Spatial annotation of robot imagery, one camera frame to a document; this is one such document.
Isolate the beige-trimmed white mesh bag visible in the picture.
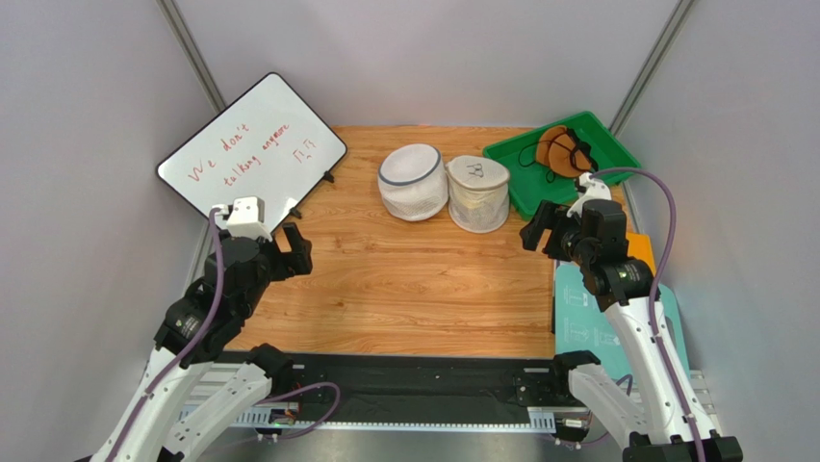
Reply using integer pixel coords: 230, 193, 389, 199
446, 155, 511, 234

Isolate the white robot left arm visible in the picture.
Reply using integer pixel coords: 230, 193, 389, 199
90, 222, 313, 461

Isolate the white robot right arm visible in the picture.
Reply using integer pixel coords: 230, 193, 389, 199
520, 199, 743, 461

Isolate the green plastic tray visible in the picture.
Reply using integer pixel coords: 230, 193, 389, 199
483, 111, 641, 220

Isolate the orange clip file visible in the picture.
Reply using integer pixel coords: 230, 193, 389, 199
627, 232, 656, 275

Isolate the teal folder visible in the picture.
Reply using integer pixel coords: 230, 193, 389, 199
552, 261, 692, 389

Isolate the whiteboard with red writing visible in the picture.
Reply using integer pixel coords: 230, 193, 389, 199
157, 72, 347, 228

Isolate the blue-trimmed white mesh bag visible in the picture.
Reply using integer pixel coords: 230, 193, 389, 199
377, 143, 448, 221

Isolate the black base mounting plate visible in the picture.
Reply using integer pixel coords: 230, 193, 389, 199
220, 350, 594, 425

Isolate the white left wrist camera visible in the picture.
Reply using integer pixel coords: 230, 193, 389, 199
212, 196, 272, 242

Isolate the brown cloth with black strap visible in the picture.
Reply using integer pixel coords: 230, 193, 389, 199
517, 125, 600, 184

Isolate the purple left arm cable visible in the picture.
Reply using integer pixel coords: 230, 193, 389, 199
118, 206, 227, 462

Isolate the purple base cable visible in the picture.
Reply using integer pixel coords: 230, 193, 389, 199
252, 381, 343, 442

